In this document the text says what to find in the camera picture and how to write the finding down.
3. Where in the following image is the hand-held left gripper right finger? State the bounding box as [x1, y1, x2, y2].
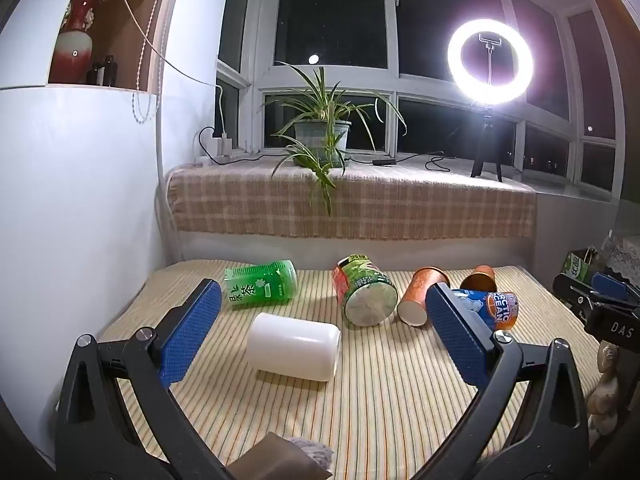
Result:
[410, 282, 599, 480]

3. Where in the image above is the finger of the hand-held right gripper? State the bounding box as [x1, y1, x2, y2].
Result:
[590, 271, 640, 307]
[552, 275, 601, 322]

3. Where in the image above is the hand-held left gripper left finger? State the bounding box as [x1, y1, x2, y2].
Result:
[54, 278, 236, 480]

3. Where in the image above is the blue printed cup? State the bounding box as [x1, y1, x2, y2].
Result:
[452, 288, 519, 332]

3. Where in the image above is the orange paper cup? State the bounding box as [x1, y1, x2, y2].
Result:
[397, 266, 451, 326]

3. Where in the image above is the small brown paper cup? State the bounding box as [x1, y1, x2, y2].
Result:
[460, 265, 497, 292]

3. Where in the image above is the red green noodle cup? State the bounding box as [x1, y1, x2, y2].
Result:
[332, 255, 399, 328]

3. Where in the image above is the white plastic cup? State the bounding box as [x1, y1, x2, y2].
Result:
[246, 312, 342, 382]

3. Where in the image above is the green packet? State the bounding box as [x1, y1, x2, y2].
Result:
[562, 250, 588, 281]

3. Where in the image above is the white lace cloth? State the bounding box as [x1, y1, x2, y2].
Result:
[600, 232, 640, 278]

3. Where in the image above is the beige figurine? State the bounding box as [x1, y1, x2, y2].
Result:
[587, 340, 623, 436]

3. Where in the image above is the striped woven mat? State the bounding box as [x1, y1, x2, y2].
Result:
[97, 260, 606, 480]

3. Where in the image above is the checked cloth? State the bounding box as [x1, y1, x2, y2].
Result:
[165, 162, 537, 241]

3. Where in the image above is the brown paper sheet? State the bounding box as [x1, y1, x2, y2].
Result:
[227, 431, 333, 480]

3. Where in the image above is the grey fuzzy cloth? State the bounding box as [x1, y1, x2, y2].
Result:
[287, 437, 335, 472]

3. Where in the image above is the potted spider plant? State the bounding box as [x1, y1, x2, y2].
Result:
[260, 62, 408, 218]

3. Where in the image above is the white-framed window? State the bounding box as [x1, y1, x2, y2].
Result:
[217, 0, 626, 201]

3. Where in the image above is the red white vase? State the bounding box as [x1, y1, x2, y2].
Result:
[50, 0, 107, 85]

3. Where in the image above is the white power adapter with cables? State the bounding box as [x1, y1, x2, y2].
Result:
[197, 126, 293, 166]

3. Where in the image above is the black cable with inline box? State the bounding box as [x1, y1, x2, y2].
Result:
[347, 152, 473, 173]

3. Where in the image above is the white bead cord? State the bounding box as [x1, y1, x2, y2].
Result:
[131, 0, 177, 124]

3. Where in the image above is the ring light on black tripod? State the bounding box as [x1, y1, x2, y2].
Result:
[446, 18, 535, 183]

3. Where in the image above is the thin beige cord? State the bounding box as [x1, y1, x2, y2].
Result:
[116, 0, 217, 87]

